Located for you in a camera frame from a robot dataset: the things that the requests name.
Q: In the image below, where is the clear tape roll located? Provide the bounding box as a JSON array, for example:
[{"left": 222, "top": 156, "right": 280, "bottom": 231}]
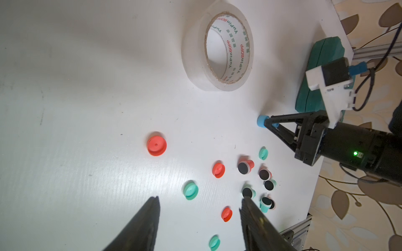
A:
[{"left": 182, "top": 1, "right": 254, "bottom": 92}]

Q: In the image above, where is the green stamp lower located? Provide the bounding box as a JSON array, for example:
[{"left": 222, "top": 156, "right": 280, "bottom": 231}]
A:
[{"left": 260, "top": 197, "right": 272, "bottom": 213}]

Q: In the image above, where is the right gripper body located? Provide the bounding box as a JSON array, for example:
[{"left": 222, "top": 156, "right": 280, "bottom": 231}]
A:
[{"left": 295, "top": 110, "right": 329, "bottom": 166}]

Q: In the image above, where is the green stamp left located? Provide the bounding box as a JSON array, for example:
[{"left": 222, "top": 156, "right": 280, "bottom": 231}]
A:
[{"left": 241, "top": 186, "right": 256, "bottom": 199}]

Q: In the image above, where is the blue stamp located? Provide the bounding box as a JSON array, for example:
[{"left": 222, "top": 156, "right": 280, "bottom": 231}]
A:
[{"left": 256, "top": 115, "right": 280, "bottom": 129}]

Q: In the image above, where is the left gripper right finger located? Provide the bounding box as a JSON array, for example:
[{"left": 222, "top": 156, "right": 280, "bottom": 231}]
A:
[{"left": 239, "top": 197, "right": 295, "bottom": 251}]

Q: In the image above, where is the green tool case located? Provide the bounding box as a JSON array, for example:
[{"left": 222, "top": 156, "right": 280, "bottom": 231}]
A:
[{"left": 295, "top": 37, "right": 345, "bottom": 113}]

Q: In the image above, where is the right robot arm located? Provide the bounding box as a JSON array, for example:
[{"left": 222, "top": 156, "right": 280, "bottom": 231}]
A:
[{"left": 257, "top": 106, "right": 402, "bottom": 184}]

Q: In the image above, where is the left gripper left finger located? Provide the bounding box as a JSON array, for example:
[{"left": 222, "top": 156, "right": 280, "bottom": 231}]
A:
[{"left": 104, "top": 196, "right": 160, "bottom": 251}]

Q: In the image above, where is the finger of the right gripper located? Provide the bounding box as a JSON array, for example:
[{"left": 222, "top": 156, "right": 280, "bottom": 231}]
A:
[
  {"left": 268, "top": 125, "right": 298, "bottom": 152},
  {"left": 263, "top": 113, "right": 313, "bottom": 127}
]

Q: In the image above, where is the green cap left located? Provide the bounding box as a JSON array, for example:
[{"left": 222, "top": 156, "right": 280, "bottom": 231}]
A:
[{"left": 183, "top": 181, "right": 199, "bottom": 200}]

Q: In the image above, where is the red cap centre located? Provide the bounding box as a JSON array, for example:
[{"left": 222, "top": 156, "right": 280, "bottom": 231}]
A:
[{"left": 212, "top": 162, "right": 226, "bottom": 178}]

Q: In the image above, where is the green stamp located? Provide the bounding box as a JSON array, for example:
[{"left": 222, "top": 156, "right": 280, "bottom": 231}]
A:
[
  {"left": 260, "top": 197, "right": 272, "bottom": 213},
  {"left": 264, "top": 179, "right": 277, "bottom": 191},
  {"left": 241, "top": 186, "right": 256, "bottom": 199}
]

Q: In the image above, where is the red cap far left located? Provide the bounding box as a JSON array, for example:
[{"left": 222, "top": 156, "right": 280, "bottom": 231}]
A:
[{"left": 147, "top": 136, "right": 167, "bottom": 156}]

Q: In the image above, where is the green stamp right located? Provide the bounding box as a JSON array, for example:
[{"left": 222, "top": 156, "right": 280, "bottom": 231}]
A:
[{"left": 264, "top": 179, "right": 277, "bottom": 191}]

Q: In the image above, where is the green cap bottom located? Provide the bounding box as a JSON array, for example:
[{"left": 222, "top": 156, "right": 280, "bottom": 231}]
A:
[{"left": 208, "top": 235, "right": 220, "bottom": 251}]

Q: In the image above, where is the red cap lower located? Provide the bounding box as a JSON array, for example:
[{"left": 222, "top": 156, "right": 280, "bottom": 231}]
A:
[{"left": 221, "top": 206, "right": 233, "bottom": 222}]

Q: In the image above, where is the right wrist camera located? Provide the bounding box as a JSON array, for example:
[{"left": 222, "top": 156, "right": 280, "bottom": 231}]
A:
[{"left": 320, "top": 57, "right": 368, "bottom": 129}]

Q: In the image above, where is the red stamp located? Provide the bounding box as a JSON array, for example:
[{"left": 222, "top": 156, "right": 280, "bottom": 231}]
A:
[
  {"left": 238, "top": 160, "right": 254, "bottom": 175},
  {"left": 270, "top": 199, "right": 276, "bottom": 210},
  {"left": 258, "top": 168, "right": 272, "bottom": 181}
]

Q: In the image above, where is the green cap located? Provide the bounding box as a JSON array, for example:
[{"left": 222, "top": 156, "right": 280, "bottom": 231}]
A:
[
  {"left": 259, "top": 146, "right": 269, "bottom": 161},
  {"left": 208, "top": 235, "right": 220, "bottom": 251},
  {"left": 183, "top": 181, "right": 199, "bottom": 200}
]

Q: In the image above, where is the red cap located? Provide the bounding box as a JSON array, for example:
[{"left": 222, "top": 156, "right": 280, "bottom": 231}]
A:
[
  {"left": 147, "top": 136, "right": 167, "bottom": 156},
  {"left": 212, "top": 162, "right": 226, "bottom": 178},
  {"left": 221, "top": 206, "right": 233, "bottom": 222}
]

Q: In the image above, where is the green cap upper right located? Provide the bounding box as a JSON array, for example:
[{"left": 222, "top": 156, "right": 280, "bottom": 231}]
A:
[{"left": 259, "top": 146, "right": 269, "bottom": 161}]

